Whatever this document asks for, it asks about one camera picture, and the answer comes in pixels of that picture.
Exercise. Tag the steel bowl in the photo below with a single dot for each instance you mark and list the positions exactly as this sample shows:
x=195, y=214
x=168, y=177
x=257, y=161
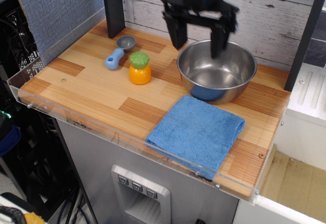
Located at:
x=219, y=80

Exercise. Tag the grey toy fridge cabinet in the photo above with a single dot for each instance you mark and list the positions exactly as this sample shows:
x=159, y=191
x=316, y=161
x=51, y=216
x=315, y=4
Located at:
x=93, y=156

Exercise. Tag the blue cloth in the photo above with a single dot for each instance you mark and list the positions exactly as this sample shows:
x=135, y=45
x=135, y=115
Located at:
x=196, y=134

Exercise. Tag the black crate rack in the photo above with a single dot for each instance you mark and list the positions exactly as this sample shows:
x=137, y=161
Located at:
x=37, y=165

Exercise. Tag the silver dispenser panel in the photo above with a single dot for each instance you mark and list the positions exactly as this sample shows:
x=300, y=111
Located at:
x=140, y=199

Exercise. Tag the dark right post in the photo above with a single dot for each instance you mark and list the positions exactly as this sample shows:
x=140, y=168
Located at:
x=304, y=44

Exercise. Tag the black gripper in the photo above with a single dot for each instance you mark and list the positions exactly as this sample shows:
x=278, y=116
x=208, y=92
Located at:
x=178, y=13

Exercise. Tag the blue fabric panel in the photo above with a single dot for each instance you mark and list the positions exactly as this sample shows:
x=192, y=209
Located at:
x=57, y=24

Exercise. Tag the dark post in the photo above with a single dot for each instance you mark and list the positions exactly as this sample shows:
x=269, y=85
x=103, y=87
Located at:
x=304, y=44
x=114, y=17

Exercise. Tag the orange toy carrot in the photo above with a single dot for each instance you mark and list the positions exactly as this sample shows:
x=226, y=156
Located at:
x=139, y=70

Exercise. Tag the clear acrylic guard rail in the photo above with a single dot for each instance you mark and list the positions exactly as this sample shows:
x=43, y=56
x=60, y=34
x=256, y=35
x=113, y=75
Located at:
x=79, y=90

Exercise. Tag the white toy sink unit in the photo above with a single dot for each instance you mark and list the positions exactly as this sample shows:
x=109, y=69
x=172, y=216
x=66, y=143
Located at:
x=293, y=184

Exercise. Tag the dark left post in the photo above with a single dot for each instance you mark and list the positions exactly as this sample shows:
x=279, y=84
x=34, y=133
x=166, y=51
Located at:
x=114, y=17

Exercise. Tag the yellow object bottom left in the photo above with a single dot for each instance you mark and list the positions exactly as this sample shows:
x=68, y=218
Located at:
x=32, y=218

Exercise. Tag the blue grey toy scoop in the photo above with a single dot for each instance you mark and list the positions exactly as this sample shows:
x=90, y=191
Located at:
x=124, y=44

